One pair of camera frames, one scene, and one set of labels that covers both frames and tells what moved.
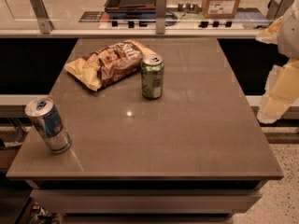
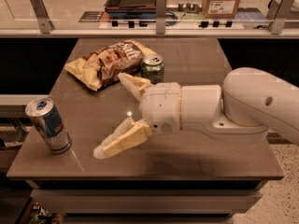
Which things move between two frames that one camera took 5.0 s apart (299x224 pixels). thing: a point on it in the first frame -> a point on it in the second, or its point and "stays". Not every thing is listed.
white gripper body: (290, 35) -> (161, 107)
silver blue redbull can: (49, 121) stays
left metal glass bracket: (46, 26) stays
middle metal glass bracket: (161, 1) stays
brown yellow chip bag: (102, 67) stays
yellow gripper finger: (270, 35) -> (136, 85)
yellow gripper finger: (281, 91) -> (129, 134)
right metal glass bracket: (277, 9) stays
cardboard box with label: (221, 1) stays
